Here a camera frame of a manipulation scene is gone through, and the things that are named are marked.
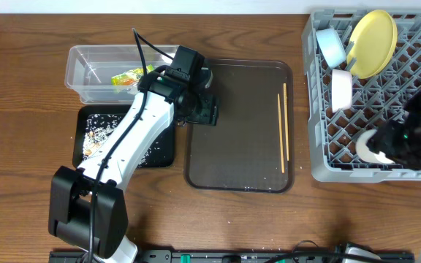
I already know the clear plastic waste bin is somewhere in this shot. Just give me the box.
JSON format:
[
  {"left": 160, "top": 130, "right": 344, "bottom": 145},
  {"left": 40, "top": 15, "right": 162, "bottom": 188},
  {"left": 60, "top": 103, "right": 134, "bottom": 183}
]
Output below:
[{"left": 64, "top": 45, "right": 182, "bottom": 105}]

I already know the grey dishwasher rack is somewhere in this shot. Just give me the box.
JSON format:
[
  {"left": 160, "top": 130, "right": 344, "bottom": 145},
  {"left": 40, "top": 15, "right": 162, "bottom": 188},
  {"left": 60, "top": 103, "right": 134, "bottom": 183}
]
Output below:
[{"left": 302, "top": 9, "right": 421, "bottom": 183}]

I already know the dark brown serving tray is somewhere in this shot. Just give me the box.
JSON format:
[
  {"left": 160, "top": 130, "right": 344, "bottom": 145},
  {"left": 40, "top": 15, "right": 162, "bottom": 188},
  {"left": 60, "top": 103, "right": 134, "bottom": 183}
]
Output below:
[{"left": 184, "top": 58, "right": 295, "bottom": 193}]

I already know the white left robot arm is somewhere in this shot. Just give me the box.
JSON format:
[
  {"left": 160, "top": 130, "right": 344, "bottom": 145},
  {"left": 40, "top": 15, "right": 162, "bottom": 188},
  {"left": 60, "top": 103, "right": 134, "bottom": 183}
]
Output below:
[{"left": 48, "top": 46, "right": 219, "bottom": 262}]

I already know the orange green snack wrapper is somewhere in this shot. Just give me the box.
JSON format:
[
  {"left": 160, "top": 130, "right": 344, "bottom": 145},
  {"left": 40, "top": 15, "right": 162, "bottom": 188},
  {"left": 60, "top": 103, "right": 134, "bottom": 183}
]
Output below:
[{"left": 111, "top": 68, "right": 144, "bottom": 85}]

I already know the white green cup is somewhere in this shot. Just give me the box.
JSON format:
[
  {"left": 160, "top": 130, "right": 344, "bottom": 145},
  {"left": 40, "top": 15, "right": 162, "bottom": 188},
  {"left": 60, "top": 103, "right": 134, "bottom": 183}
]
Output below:
[{"left": 355, "top": 129, "right": 394, "bottom": 164}]

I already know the spilled rice pile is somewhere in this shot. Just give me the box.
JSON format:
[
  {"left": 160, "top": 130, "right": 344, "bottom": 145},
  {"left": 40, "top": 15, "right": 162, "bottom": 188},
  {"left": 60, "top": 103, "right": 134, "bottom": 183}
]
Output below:
[{"left": 82, "top": 113, "right": 151, "bottom": 165}]

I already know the white pink bowl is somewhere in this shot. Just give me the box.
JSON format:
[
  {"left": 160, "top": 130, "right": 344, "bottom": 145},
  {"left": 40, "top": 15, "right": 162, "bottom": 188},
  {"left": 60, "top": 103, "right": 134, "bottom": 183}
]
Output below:
[{"left": 331, "top": 69, "right": 352, "bottom": 113}]

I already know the light blue rice bowl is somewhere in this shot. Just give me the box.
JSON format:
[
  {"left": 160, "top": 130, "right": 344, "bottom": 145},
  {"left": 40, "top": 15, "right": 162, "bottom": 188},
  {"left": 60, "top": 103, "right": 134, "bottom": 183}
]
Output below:
[{"left": 316, "top": 28, "right": 346, "bottom": 69}]

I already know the yellow plate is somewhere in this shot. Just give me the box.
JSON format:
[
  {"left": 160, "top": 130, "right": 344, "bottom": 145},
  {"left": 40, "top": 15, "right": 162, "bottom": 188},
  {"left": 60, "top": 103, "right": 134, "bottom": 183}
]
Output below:
[{"left": 346, "top": 9, "right": 398, "bottom": 79}]

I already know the wooden chopstick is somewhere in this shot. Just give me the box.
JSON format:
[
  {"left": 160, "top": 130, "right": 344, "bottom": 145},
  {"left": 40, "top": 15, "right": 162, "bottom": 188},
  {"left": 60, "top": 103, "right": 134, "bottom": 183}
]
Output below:
[
  {"left": 283, "top": 83, "right": 289, "bottom": 161},
  {"left": 277, "top": 94, "right": 285, "bottom": 174}
]

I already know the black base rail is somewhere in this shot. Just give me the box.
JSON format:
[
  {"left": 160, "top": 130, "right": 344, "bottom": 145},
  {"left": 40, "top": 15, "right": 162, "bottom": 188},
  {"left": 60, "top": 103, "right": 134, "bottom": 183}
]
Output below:
[{"left": 48, "top": 250, "right": 415, "bottom": 263}]

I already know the black waste tray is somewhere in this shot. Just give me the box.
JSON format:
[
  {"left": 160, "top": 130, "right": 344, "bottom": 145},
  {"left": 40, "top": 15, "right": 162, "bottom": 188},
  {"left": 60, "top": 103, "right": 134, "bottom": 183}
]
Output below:
[{"left": 72, "top": 104, "right": 175, "bottom": 168}]

